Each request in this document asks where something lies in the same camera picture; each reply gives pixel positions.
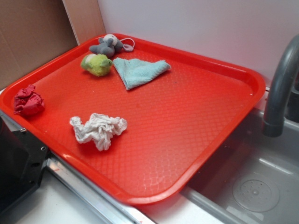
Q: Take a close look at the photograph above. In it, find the green plush toy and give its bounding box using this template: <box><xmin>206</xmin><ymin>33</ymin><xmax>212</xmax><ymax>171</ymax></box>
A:
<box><xmin>80</xmin><ymin>54</ymin><xmax>113</xmax><ymax>77</ymax></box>

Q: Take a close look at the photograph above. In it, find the brown cardboard panel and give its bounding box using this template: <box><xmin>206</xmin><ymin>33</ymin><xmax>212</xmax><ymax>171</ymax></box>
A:
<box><xmin>0</xmin><ymin>0</ymin><xmax>106</xmax><ymax>89</ymax></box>

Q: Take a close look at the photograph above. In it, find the red plastic tray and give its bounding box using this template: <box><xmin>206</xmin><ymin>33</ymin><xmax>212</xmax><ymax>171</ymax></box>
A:
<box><xmin>0</xmin><ymin>37</ymin><xmax>265</xmax><ymax>205</ymax></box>

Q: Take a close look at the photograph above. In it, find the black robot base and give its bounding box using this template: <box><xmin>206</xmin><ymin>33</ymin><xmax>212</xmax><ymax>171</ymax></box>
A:
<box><xmin>0</xmin><ymin>119</ymin><xmax>49</xmax><ymax>214</ymax></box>

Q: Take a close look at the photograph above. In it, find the crumpled red paper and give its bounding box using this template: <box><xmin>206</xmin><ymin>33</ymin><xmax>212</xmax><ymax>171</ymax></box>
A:
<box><xmin>14</xmin><ymin>84</ymin><xmax>45</xmax><ymax>116</ymax></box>

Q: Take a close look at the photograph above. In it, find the grey plush toy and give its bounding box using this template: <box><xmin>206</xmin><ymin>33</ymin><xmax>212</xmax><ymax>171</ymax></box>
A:
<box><xmin>89</xmin><ymin>34</ymin><xmax>135</xmax><ymax>58</ymax></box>

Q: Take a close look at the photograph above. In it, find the silver metal rail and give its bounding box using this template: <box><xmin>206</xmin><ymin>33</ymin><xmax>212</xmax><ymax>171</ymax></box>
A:
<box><xmin>0</xmin><ymin>109</ymin><xmax>159</xmax><ymax>224</ymax></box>

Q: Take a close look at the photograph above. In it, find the folded light blue towel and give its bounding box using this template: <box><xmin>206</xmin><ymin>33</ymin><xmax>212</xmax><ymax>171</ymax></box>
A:
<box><xmin>113</xmin><ymin>58</ymin><xmax>171</xmax><ymax>91</ymax></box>

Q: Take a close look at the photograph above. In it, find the grey plastic sink basin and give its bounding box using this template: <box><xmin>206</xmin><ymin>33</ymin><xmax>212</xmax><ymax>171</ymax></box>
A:
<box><xmin>181</xmin><ymin>96</ymin><xmax>299</xmax><ymax>224</ymax></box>

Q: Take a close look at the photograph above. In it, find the grey toy faucet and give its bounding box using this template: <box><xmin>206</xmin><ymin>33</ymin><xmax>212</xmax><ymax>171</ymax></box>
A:
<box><xmin>262</xmin><ymin>35</ymin><xmax>299</xmax><ymax>137</ymax></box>

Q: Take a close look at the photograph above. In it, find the crumpled white cloth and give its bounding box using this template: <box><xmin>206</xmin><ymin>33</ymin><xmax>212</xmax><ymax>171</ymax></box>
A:
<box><xmin>70</xmin><ymin>113</ymin><xmax>128</xmax><ymax>151</ymax></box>

